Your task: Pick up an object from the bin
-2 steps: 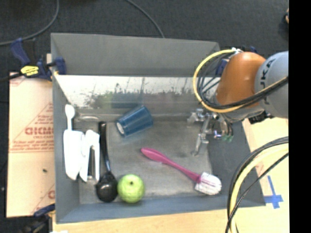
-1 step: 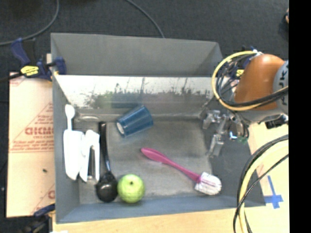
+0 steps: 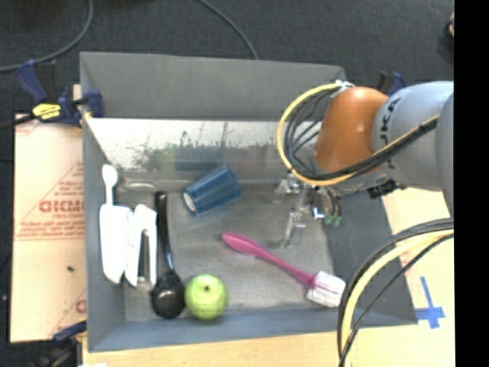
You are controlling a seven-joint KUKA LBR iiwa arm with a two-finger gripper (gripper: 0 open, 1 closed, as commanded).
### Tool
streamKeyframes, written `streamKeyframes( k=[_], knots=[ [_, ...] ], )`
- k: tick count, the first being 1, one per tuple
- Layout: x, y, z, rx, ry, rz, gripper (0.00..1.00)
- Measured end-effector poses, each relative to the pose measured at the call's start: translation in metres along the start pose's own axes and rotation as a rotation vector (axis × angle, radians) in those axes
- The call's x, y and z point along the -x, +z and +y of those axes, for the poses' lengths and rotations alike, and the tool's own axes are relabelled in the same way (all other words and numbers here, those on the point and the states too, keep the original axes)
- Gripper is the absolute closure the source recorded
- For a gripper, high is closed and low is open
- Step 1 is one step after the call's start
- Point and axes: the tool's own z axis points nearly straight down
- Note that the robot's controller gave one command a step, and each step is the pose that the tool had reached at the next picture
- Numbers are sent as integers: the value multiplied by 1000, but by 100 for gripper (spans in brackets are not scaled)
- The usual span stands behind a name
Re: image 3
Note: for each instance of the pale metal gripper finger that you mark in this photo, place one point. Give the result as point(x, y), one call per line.
point(295, 221)
point(287, 189)

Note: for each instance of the white plastic spatula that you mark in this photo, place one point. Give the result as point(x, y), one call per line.
point(114, 239)

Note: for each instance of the grey metal bin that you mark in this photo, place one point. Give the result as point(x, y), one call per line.
point(214, 90)

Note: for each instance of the green apple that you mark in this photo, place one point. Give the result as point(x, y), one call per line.
point(206, 297)

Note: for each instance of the white slotted plastic piece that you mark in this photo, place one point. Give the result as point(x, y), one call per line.
point(149, 220)

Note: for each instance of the brown cardboard board, red print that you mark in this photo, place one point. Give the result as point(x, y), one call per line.
point(46, 159)

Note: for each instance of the pink dish brush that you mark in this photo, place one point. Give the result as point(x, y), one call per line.
point(267, 256)

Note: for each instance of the black ladle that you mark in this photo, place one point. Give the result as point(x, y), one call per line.
point(167, 296)

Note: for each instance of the blue plastic cup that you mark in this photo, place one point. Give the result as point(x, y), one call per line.
point(214, 189)

